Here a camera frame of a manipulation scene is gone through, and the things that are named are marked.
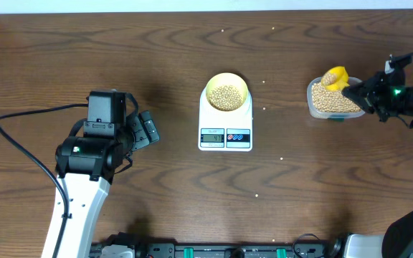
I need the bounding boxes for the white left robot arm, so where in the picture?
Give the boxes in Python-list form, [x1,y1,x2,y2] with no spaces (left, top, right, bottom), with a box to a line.
[42,111,160,257]

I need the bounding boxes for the soybeans in yellow bowl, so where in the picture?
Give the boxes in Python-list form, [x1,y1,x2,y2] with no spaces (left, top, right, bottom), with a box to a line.
[208,85,243,111]

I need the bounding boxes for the pile of soybeans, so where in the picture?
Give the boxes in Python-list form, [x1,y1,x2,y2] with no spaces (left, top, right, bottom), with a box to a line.
[311,82,361,113]

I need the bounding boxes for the white kitchen scale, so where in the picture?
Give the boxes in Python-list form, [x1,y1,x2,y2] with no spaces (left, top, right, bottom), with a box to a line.
[198,87,253,152]

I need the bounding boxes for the clear plastic container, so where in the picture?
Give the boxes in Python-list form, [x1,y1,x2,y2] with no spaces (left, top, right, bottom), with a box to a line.
[307,77,365,120]

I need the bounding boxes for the yellow bowl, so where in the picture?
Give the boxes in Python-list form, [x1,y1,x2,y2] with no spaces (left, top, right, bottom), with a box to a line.
[206,72,249,110]

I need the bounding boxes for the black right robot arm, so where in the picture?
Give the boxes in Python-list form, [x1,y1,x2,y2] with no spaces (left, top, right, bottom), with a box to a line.
[341,54,413,258]

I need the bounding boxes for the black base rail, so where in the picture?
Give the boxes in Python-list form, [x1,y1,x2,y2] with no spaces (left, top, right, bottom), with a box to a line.
[88,232,344,258]

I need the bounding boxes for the green tape label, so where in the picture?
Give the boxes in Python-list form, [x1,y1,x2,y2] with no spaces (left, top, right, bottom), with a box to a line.
[328,118,345,122]

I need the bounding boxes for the soybeans in scoop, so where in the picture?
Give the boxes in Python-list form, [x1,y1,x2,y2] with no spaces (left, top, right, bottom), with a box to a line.
[321,72,338,86]

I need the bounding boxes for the yellow measuring scoop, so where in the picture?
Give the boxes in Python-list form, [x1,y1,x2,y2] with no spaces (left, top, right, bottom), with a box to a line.
[321,66,349,91]

